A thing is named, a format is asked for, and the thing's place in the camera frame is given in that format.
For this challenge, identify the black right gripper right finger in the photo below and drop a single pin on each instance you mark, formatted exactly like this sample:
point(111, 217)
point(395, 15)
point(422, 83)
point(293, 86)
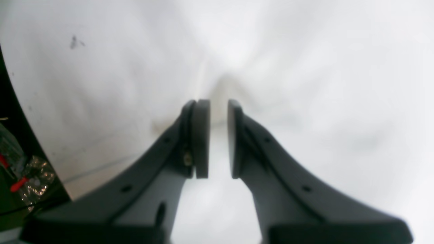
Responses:
point(292, 205)

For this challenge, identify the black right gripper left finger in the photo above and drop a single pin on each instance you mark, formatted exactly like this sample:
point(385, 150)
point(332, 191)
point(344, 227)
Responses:
point(139, 205)

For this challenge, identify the crumpled plastic bag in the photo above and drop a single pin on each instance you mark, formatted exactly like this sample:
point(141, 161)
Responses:
point(31, 175)

